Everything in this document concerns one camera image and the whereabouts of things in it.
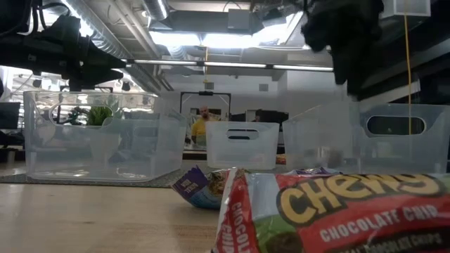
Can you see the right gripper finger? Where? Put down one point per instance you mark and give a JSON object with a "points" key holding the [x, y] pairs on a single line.
{"points": [[362, 70], [340, 66]]}

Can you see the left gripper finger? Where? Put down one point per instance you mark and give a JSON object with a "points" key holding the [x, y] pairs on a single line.
{"points": [[105, 74], [105, 61]]}

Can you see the red Chewy granola bar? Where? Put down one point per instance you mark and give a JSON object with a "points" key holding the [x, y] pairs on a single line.
{"points": [[351, 218]]}

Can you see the blue purple granola bar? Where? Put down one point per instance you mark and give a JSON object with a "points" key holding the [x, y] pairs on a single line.
{"points": [[197, 196]]}

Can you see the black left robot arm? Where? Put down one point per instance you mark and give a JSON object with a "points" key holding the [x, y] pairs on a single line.
{"points": [[21, 52]]}

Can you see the green potted plant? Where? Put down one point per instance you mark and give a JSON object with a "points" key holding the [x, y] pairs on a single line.
{"points": [[99, 116]]}

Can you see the white plant pot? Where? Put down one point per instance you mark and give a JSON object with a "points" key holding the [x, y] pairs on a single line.
{"points": [[104, 145]]}

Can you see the large clear plastic bin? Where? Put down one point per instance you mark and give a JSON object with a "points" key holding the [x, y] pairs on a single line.
{"points": [[105, 154], [334, 140]]}

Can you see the dark office monitor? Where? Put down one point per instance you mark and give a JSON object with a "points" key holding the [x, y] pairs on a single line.
{"points": [[274, 116]]}

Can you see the black computer monitor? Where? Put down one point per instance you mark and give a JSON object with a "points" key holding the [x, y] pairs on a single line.
{"points": [[8, 116]]}

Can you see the grey ceiling box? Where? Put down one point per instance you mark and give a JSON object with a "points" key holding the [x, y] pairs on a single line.
{"points": [[239, 19]]}

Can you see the person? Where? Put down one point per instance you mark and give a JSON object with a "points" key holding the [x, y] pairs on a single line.
{"points": [[199, 128]]}

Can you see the long linear ceiling light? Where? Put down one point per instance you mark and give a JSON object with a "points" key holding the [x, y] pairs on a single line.
{"points": [[232, 65]]}

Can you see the small clear plastic bin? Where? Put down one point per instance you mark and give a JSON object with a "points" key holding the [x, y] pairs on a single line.
{"points": [[242, 151]]}

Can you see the silver spiral air duct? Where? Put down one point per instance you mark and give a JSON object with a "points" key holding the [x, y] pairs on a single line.
{"points": [[102, 35], [156, 8]]}

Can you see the black metal frame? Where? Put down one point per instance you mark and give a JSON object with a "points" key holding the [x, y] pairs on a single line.
{"points": [[205, 93]]}

